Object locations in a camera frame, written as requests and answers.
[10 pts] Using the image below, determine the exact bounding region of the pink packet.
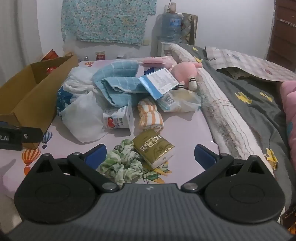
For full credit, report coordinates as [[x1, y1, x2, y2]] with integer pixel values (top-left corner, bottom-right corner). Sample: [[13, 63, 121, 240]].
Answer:
[[142, 56, 177, 68]]

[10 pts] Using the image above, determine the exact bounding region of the grey blanket with yellow print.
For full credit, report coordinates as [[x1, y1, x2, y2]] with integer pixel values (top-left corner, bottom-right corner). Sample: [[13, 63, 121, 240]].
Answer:
[[180, 44, 296, 210]]

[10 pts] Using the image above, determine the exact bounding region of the teal floral wall cloth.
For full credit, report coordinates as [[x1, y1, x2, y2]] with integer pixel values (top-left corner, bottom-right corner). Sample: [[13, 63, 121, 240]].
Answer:
[[60, 0, 157, 46]]

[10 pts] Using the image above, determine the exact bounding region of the white water dispenser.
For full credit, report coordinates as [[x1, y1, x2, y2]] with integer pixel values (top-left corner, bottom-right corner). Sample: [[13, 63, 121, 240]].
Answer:
[[157, 41, 173, 57]]

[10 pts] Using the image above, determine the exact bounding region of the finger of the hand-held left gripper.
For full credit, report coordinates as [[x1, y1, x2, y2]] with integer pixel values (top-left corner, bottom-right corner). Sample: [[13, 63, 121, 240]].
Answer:
[[21, 127, 43, 143]]

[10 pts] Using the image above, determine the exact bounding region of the pink checked pillow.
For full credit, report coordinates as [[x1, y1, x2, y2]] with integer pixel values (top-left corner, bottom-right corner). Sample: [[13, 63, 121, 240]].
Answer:
[[204, 46, 296, 83]]

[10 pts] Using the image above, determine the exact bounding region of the yogurt cup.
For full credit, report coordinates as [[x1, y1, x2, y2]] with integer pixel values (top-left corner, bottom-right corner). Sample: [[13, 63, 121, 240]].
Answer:
[[102, 105, 134, 135]]

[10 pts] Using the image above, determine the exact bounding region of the patterned cardboard board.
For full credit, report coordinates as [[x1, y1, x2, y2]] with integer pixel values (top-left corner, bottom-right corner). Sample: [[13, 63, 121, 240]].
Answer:
[[181, 13, 199, 45]]

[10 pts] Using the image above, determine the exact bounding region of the gold tissue packet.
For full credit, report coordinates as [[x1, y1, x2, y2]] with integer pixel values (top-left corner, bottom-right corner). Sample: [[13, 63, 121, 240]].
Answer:
[[131, 128, 175, 169]]

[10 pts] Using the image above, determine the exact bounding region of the rolled white mat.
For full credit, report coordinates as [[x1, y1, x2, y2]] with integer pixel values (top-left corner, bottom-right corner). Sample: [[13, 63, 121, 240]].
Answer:
[[167, 44, 271, 161]]

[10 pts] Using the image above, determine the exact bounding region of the blue water jug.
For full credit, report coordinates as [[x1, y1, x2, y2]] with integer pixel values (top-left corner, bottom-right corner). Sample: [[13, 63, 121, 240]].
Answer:
[[159, 12, 184, 43]]

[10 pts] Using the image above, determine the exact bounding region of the orange striped towel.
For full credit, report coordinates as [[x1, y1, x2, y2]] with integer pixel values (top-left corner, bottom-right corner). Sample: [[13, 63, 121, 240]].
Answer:
[[137, 98, 165, 133]]

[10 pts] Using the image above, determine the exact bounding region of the green floral scrunchie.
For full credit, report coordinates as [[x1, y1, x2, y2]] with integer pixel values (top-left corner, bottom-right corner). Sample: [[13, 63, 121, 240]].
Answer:
[[99, 138, 144, 186]]

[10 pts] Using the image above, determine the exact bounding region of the pink quilt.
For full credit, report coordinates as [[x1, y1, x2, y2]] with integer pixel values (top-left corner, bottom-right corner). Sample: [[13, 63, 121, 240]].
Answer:
[[278, 81, 296, 131]]

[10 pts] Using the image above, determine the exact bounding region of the clear plastic mask bag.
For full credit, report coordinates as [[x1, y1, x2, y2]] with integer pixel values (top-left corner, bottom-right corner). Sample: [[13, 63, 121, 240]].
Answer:
[[159, 89, 202, 112]]

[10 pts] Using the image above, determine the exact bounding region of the blue white mask box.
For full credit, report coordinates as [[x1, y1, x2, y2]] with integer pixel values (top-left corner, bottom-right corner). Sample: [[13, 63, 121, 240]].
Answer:
[[138, 68, 180, 100]]

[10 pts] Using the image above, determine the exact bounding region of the brown wooden door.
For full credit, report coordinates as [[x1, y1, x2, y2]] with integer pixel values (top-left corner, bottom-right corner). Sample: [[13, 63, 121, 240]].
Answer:
[[265, 0, 296, 68]]

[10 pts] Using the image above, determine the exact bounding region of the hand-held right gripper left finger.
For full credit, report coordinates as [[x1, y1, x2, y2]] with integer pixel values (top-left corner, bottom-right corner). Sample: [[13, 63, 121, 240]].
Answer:
[[32, 144, 121, 193]]

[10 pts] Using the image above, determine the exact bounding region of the brown cardboard box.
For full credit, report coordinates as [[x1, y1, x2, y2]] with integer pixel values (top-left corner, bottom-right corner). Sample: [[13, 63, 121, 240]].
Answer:
[[0, 55, 79, 149]]

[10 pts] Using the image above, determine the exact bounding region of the pink plush toy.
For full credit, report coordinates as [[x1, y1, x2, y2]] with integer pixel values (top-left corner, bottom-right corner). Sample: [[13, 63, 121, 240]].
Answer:
[[168, 62, 203, 91]]

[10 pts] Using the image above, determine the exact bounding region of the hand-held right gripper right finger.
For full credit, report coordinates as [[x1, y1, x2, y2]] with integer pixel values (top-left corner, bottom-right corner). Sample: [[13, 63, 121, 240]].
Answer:
[[180, 144, 266, 193]]

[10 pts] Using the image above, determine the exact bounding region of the white plastic bag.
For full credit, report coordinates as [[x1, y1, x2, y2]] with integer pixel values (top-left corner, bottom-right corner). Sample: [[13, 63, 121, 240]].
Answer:
[[57, 67, 108, 142]]

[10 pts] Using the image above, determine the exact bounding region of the blue checked towel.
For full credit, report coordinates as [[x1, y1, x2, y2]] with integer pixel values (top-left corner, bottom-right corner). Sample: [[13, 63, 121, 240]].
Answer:
[[92, 60, 149, 107]]

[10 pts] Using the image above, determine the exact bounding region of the red snack bag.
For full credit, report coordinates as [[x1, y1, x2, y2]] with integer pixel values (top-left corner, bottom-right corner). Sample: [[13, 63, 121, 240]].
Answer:
[[42, 49, 59, 61]]

